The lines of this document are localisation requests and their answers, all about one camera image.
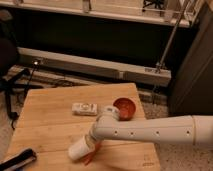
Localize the white small box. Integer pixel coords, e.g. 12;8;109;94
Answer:
72;103;98;116

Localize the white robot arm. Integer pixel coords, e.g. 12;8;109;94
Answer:
90;106;213;148

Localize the black office chair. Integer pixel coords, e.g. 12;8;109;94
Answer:
0;9;41;129

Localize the orange carrot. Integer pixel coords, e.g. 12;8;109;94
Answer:
83;142;101;165

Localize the metal tripod pole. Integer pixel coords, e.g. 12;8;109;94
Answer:
155;0;191;73

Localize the red bowl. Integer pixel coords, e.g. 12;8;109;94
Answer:
113;98;136;121

